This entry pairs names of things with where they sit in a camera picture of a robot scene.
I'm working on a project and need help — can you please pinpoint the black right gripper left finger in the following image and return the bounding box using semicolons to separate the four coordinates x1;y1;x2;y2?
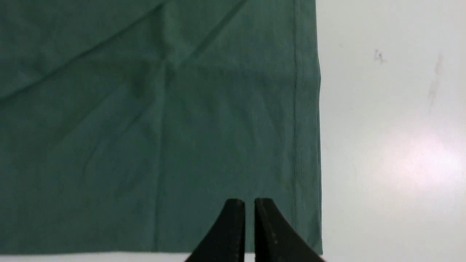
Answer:
186;199;245;262

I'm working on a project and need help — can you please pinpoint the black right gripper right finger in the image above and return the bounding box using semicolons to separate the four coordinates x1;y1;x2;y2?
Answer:
254;198;324;262

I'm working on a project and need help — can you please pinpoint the green long-sleeve top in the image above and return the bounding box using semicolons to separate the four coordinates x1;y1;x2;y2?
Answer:
0;0;323;255

